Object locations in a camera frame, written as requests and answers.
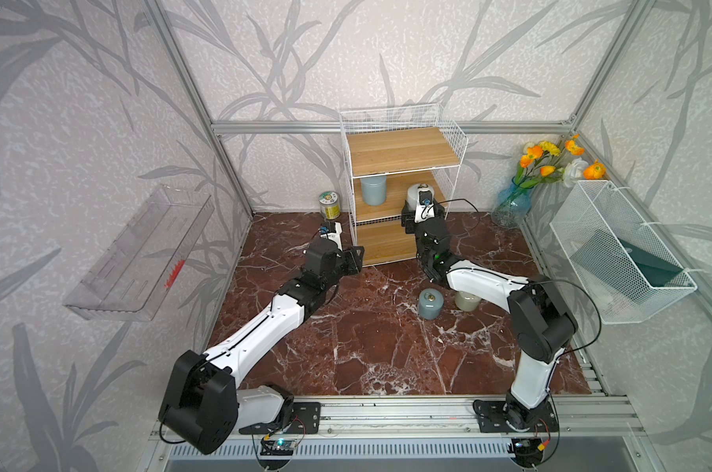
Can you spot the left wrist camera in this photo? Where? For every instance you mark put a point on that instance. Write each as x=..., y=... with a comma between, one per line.
x=332, y=230

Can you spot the white wire wooden shelf rack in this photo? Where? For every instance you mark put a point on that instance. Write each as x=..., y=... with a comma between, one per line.
x=409, y=144

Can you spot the white tea canister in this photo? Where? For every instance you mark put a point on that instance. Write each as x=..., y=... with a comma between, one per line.
x=411, y=197

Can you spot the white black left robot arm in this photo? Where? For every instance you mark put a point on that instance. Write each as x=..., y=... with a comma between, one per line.
x=204, y=402

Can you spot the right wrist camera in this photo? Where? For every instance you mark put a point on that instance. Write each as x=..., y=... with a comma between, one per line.
x=425, y=203

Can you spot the large blue tea canister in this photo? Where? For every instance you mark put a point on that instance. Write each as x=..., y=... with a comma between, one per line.
x=374, y=190

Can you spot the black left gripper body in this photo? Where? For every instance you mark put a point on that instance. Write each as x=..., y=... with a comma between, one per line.
x=348, y=264

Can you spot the yellow sunflower seed can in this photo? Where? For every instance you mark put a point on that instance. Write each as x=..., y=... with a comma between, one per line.
x=330, y=205

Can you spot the orange yellow artificial flowers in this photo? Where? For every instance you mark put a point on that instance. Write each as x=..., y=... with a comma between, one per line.
x=546, y=163

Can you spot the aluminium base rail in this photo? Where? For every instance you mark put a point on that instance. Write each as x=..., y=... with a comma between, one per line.
x=452, y=416

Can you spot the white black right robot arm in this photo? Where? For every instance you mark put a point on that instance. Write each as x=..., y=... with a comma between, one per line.
x=540, y=319

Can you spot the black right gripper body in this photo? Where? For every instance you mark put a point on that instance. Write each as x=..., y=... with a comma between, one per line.
x=420, y=230

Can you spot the beige tea canister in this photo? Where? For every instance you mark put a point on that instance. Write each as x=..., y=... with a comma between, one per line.
x=466, y=302

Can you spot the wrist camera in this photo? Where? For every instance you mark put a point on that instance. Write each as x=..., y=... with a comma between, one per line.
x=425, y=203
x=332, y=230

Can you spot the small blue tea canister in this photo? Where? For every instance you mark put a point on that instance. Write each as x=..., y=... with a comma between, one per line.
x=430, y=303

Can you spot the dark green box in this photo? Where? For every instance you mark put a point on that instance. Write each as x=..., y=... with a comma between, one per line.
x=622, y=265

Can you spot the clear acrylic wall shelf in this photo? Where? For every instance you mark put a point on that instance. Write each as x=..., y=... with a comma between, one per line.
x=131, y=280

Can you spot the white wire wall basket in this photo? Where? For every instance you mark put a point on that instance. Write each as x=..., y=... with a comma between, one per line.
x=600, y=204

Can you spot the blue glass vase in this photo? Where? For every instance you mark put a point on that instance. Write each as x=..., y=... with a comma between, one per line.
x=513, y=205

